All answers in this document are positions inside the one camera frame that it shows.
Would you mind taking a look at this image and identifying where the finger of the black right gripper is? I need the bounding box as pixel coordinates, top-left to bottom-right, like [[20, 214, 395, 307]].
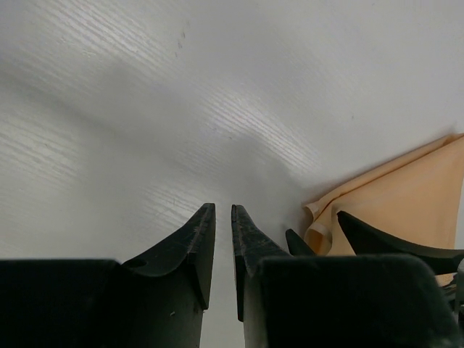
[[337, 211, 463, 275], [285, 229, 315, 256]]

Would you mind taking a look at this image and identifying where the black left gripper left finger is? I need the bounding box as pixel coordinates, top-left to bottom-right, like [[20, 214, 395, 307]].
[[1, 203, 215, 347]]

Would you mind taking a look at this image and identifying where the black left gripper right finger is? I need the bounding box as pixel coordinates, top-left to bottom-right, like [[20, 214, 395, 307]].
[[231, 205, 457, 347]]

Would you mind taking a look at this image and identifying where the peach cloth napkin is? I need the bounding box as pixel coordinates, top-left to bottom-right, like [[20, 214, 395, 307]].
[[302, 133, 464, 291]]

